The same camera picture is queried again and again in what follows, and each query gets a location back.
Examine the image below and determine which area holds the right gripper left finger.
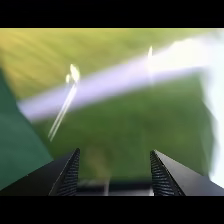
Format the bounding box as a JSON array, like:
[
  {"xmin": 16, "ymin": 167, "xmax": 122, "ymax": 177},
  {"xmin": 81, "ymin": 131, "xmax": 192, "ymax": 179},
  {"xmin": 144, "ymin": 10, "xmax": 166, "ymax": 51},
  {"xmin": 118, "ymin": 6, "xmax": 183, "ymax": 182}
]
[{"xmin": 0, "ymin": 147, "xmax": 81, "ymax": 197}]

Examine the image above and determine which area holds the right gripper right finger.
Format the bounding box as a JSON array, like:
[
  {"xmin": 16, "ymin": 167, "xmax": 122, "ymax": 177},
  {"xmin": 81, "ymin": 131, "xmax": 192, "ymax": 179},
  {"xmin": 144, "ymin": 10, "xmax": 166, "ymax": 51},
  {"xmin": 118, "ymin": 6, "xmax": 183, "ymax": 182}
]
[{"xmin": 149, "ymin": 149, "xmax": 224, "ymax": 197}]

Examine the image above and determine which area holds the green garment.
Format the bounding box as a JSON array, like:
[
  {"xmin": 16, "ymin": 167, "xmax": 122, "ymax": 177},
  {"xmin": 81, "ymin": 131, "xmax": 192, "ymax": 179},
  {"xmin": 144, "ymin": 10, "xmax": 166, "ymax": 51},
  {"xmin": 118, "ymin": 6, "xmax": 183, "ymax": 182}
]
[{"xmin": 0, "ymin": 68, "xmax": 54, "ymax": 192}]

